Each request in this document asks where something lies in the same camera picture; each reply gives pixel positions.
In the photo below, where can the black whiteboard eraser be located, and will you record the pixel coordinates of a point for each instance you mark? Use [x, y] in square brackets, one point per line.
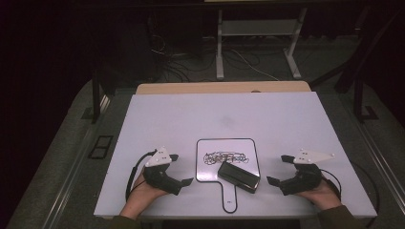
[237, 176]

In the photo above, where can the white metal stand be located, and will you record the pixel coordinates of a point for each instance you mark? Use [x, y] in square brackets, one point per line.
[258, 28]

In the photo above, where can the wooden table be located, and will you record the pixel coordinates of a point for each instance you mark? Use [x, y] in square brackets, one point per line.
[223, 87]

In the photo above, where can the person's left hand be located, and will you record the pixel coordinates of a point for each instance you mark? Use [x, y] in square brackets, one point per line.
[144, 194]

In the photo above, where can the black metal stand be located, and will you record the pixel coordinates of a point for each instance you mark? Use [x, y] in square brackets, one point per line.
[358, 95]

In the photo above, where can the person's right hand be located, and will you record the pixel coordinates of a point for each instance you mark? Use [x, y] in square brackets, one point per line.
[321, 194]

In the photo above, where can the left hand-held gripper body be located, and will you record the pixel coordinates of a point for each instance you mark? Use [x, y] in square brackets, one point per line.
[160, 181]

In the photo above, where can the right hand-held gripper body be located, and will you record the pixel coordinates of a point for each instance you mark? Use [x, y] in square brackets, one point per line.
[302, 181]

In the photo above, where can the white paddle whiteboard black rim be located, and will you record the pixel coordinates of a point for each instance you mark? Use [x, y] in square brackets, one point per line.
[223, 147]

